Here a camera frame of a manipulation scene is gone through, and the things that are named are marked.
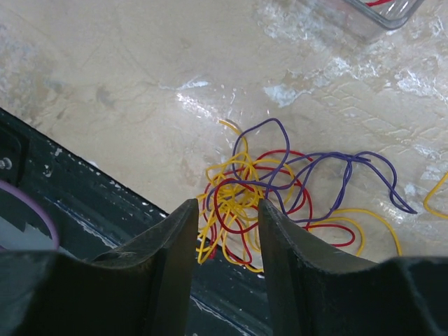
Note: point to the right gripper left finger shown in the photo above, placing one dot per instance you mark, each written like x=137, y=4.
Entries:
x=139, y=288

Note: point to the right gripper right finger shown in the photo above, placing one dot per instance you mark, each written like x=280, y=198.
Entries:
x=314, y=288

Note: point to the yellow red cable ball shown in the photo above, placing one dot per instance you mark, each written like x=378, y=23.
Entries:
x=235, y=187

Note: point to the clear transparent bin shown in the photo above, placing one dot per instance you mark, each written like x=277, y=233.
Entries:
x=366, y=20

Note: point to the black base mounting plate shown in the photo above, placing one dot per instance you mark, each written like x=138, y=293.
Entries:
x=93, y=213

